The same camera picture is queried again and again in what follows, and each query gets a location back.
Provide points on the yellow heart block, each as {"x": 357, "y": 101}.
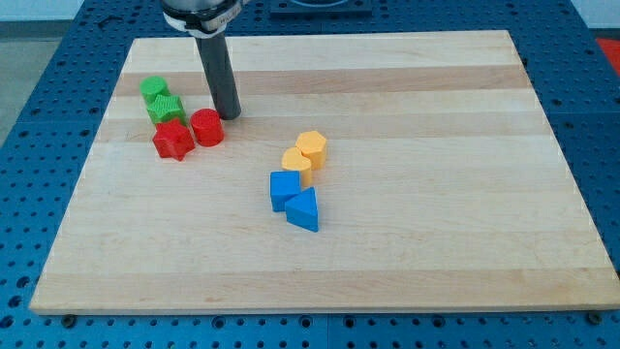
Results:
{"x": 293, "y": 160}

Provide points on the dark blue base plate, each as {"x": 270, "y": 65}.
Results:
{"x": 321, "y": 8}

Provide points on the light wooden board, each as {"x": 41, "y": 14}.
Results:
{"x": 444, "y": 188}

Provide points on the red cylinder block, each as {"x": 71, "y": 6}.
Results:
{"x": 207, "y": 127}

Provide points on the blue triangle block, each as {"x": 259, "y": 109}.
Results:
{"x": 302, "y": 210}

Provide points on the green star block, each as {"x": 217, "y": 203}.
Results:
{"x": 166, "y": 108}

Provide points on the red star block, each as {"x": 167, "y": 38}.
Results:
{"x": 172, "y": 139}

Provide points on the green cylinder block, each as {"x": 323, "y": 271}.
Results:
{"x": 152, "y": 87}

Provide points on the blue cube block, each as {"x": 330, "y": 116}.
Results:
{"x": 283, "y": 185}

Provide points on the yellow hexagon block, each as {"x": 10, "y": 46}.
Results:
{"x": 313, "y": 145}

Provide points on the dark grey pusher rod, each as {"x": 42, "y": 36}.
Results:
{"x": 218, "y": 72}

